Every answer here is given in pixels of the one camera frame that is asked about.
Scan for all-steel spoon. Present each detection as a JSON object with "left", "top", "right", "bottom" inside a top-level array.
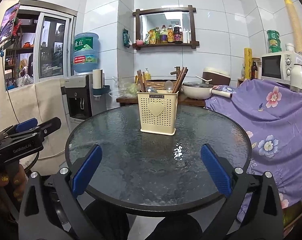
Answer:
[{"left": 146, "top": 87, "right": 158, "bottom": 93}]

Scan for brown wooden chopstick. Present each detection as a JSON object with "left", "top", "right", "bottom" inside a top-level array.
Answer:
[{"left": 137, "top": 70, "right": 144, "bottom": 92}]

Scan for person's left hand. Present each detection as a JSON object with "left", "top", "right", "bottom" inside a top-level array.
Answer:
[{"left": 0, "top": 163, "right": 28, "bottom": 204}]

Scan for beige cloth cover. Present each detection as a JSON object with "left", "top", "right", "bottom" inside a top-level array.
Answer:
[{"left": 0, "top": 78, "right": 72, "bottom": 176}]

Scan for water dispenser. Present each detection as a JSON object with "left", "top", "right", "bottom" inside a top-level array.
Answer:
[{"left": 61, "top": 73, "right": 110, "bottom": 132}]

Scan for round glass table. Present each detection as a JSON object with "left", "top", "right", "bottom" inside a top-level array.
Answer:
[{"left": 65, "top": 105, "right": 252, "bottom": 217}]

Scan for purple floral cloth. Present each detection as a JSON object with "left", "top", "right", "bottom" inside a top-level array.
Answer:
[{"left": 205, "top": 79, "right": 302, "bottom": 226}]

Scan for paper cup dispenser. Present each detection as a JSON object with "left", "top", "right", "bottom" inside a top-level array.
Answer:
[{"left": 92, "top": 69, "right": 110, "bottom": 97}]

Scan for wooden counter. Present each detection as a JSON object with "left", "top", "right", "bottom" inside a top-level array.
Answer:
[{"left": 116, "top": 93, "right": 207, "bottom": 108}]

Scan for white pan with lid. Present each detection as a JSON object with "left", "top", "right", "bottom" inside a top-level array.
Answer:
[{"left": 181, "top": 82, "right": 233, "bottom": 100}]

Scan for cream plastic utensil holder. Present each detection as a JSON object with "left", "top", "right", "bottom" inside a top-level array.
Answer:
[{"left": 137, "top": 90, "right": 179, "bottom": 136}]

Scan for phone on holder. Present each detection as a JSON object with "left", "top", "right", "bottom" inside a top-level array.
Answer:
[{"left": 0, "top": 3, "right": 20, "bottom": 45}]

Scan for blue water jug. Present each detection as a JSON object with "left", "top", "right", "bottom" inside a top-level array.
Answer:
[{"left": 72, "top": 33, "right": 100, "bottom": 73}]

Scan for brown white rice cooker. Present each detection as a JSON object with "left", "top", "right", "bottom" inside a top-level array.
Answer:
[{"left": 202, "top": 67, "right": 231, "bottom": 86}]

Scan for plastic bag with items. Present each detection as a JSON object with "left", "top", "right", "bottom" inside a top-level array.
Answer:
[{"left": 109, "top": 77, "right": 140, "bottom": 98}]

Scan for brown glass bottle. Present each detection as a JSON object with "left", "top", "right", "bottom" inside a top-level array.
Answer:
[{"left": 251, "top": 61, "right": 258, "bottom": 80}]

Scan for brass faucet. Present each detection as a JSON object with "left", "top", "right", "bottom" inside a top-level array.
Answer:
[{"left": 170, "top": 66, "right": 181, "bottom": 80}]

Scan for white microwave oven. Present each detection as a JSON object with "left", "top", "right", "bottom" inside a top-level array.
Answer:
[{"left": 261, "top": 50, "right": 302, "bottom": 85}]

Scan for yellow soap bottle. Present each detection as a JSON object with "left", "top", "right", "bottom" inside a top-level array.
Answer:
[{"left": 144, "top": 68, "right": 151, "bottom": 80}]

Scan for yellow roll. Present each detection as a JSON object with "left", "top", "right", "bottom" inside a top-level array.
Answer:
[{"left": 244, "top": 48, "right": 252, "bottom": 80}]

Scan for green stacked bowls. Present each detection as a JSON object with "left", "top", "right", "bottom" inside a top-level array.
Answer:
[{"left": 267, "top": 30, "right": 282, "bottom": 53}]

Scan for dark soy sauce bottle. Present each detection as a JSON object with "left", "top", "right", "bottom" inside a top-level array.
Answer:
[{"left": 173, "top": 23, "right": 183, "bottom": 43}]

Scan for beige tall roll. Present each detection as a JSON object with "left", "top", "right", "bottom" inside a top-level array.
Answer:
[{"left": 284, "top": 0, "right": 302, "bottom": 52}]

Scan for wooden framed wall shelf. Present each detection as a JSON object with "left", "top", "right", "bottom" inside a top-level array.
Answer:
[{"left": 133, "top": 5, "right": 199, "bottom": 50}]

